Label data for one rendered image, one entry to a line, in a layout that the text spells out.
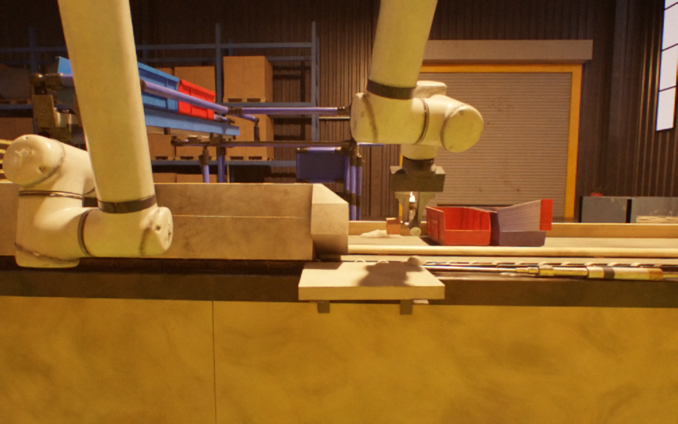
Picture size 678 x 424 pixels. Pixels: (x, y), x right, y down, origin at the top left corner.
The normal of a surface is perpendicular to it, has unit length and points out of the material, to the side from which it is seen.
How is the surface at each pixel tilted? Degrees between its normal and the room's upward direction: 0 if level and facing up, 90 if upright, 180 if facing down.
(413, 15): 120
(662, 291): 90
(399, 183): 115
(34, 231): 80
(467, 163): 90
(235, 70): 90
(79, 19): 105
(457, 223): 88
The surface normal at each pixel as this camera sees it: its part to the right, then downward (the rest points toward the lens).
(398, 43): -0.25, 0.51
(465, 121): 0.29, 0.35
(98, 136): 0.02, 0.34
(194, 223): -0.04, -0.09
